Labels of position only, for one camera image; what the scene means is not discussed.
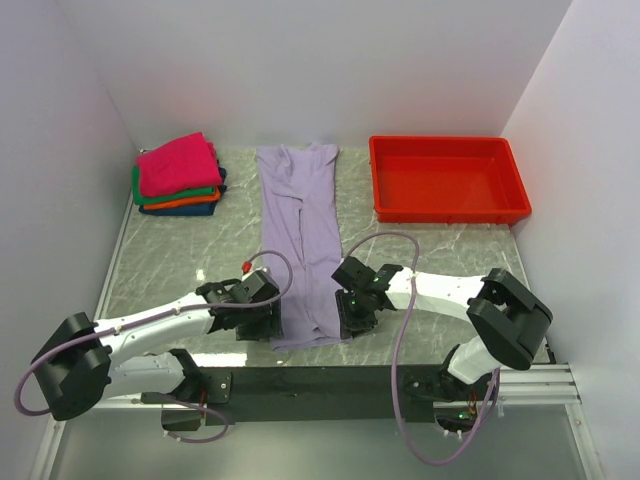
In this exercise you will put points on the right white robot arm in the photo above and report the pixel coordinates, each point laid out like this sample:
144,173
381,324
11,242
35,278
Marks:
509,320

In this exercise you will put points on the black base beam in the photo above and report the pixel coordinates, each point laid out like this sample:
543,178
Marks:
255,394

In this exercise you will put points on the folded navy blue t shirt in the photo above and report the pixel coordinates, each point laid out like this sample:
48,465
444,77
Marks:
204,209

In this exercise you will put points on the aluminium rail frame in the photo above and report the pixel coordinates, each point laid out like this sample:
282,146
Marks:
155,261

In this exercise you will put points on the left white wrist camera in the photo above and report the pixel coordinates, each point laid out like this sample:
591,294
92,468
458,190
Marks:
247,269

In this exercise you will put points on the red plastic tray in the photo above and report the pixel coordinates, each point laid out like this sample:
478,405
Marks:
448,179

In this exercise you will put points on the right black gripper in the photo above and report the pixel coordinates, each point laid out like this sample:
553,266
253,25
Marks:
348,323

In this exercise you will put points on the folded green t shirt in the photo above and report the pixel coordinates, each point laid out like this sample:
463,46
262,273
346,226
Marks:
140,199

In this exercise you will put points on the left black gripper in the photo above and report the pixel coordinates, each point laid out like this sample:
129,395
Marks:
270,326

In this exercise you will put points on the folded orange t shirt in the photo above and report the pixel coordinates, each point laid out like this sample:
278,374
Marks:
187,201

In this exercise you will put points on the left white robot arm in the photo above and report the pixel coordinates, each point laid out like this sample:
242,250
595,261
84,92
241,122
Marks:
86,361

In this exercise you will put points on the lavender t shirt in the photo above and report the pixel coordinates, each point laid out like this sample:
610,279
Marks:
299,220

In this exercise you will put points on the folded pink t shirt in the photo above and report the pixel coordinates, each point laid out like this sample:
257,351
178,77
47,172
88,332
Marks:
188,162

